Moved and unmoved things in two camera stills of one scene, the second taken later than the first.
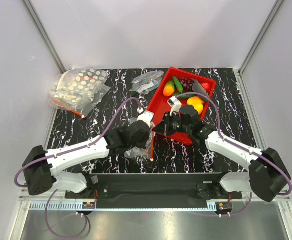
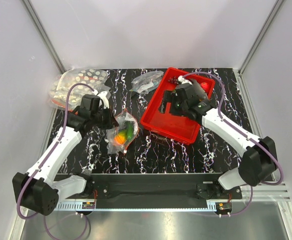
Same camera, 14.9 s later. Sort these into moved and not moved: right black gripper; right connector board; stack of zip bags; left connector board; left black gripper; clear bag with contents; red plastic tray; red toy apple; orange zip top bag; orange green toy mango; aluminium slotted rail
Moved: right black gripper; orange zip top bag; left black gripper; orange green toy mango
Not moved: aluminium slotted rail; red toy apple; red plastic tray; clear bag with contents; stack of zip bags; left connector board; right connector board
